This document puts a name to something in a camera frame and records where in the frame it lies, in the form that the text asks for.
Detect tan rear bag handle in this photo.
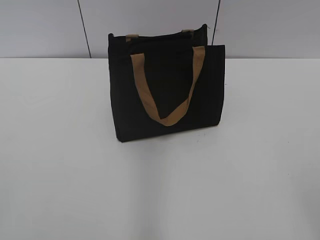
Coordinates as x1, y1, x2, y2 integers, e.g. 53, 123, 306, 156
125, 29, 195, 42

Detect black tote bag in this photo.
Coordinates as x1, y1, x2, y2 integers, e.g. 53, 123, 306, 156
108, 24, 225, 143

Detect tan front bag handle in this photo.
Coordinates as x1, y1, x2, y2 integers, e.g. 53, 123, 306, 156
130, 46, 206, 127

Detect tan bag handle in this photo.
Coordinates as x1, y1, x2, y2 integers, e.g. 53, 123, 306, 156
130, 46, 206, 127
125, 29, 195, 42

